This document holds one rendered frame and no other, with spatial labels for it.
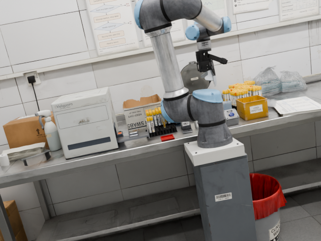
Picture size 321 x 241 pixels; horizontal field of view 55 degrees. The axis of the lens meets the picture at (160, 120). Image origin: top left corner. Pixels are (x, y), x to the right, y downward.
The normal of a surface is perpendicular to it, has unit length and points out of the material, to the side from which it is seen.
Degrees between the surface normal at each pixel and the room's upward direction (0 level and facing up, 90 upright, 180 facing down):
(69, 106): 89
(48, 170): 90
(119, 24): 93
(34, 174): 90
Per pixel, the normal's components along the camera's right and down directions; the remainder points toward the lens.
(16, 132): -0.02, 0.22
